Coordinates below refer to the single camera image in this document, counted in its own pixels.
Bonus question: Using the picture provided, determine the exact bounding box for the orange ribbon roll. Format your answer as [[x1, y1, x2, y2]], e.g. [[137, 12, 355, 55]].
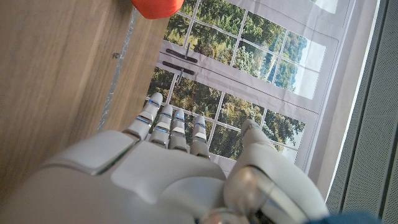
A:
[[129, 0, 185, 21]]

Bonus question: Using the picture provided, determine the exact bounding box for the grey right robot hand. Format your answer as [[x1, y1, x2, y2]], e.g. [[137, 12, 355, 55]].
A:
[[0, 92, 331, 224]]

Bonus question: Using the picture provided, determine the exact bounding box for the printed window forest backdrop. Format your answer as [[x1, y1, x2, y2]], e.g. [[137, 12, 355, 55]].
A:
[[144, 0, 358, 175]]

